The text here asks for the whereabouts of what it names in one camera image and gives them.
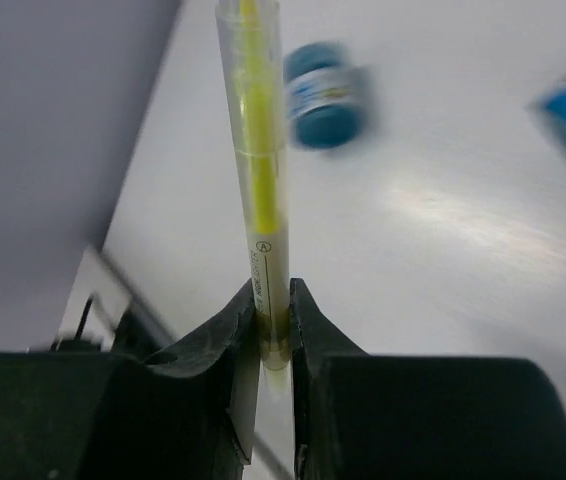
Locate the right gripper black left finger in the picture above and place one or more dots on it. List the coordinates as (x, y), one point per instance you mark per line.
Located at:
(186, 412)

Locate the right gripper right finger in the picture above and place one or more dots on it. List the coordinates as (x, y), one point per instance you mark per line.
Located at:
(364, 416)

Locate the yellow thin pen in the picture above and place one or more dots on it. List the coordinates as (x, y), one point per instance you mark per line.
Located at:
(251, 57)

